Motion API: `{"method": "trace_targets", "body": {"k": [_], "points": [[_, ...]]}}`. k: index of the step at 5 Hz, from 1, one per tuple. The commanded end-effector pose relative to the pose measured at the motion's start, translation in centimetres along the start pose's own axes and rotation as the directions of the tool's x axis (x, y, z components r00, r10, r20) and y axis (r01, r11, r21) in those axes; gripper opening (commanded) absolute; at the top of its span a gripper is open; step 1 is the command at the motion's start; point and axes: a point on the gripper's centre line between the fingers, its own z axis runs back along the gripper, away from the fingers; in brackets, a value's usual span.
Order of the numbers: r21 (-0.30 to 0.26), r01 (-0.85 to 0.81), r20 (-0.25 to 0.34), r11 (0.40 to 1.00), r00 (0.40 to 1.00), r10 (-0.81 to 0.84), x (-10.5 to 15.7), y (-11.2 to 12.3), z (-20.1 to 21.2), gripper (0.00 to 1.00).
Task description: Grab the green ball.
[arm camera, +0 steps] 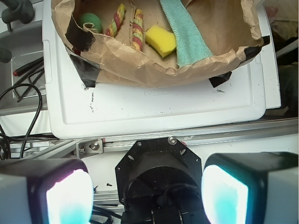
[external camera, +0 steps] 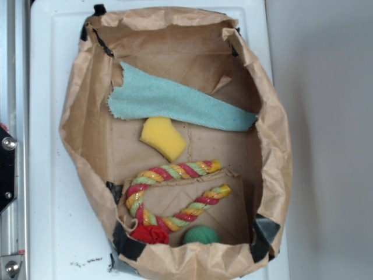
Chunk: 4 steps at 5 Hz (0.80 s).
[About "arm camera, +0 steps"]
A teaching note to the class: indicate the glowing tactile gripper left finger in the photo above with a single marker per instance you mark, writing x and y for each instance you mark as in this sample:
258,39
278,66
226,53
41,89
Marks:
47,191

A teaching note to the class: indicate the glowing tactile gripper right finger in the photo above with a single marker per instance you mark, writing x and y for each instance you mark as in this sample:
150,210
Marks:
251,188

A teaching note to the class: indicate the green rubber ball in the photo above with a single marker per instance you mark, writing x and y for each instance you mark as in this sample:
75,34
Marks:
90,21

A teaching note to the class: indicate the teal cloth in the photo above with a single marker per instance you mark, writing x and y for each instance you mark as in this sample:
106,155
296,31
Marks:
191,46

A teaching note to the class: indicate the yellow sponge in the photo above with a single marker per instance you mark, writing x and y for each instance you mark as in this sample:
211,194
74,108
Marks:
161,40

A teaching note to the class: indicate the brown paper bag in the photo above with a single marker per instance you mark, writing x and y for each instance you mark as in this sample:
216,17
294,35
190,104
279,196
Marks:
230,29

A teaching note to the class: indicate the aluminium frame rail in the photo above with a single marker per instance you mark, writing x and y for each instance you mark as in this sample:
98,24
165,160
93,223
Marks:
271,127

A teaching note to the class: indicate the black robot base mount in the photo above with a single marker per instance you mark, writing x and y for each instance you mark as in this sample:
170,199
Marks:
159,182

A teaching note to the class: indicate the twisted rope toy left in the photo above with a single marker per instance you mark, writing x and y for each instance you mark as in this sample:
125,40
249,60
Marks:
116,22

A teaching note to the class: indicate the twisted rope toy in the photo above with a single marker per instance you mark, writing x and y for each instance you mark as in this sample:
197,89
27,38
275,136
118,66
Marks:
116,22
137,30

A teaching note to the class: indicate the twisted rope toy right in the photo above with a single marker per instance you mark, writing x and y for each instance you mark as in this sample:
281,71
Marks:
137,30

